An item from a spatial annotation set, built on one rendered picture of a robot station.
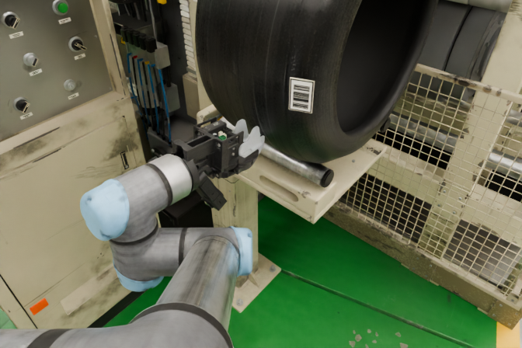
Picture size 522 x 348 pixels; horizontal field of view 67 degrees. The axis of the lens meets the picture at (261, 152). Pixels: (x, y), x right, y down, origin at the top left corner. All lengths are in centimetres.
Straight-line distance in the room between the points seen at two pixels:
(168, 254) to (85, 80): 71
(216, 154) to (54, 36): 63
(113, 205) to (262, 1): 38
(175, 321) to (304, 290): 149
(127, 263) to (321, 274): 129
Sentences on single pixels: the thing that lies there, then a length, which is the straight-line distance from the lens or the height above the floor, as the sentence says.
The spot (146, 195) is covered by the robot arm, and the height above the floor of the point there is 111.
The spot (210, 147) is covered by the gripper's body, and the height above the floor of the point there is 110.
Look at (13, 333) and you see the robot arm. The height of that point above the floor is 126.
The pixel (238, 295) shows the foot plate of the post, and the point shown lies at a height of 1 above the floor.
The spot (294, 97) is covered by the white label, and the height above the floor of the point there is 117.
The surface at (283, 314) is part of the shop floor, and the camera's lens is 173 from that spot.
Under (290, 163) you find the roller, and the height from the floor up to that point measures 91.
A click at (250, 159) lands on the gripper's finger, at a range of 72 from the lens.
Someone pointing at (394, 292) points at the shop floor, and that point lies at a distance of 186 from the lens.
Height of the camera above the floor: 151
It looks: 39 degrees down
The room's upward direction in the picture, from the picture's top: straight up
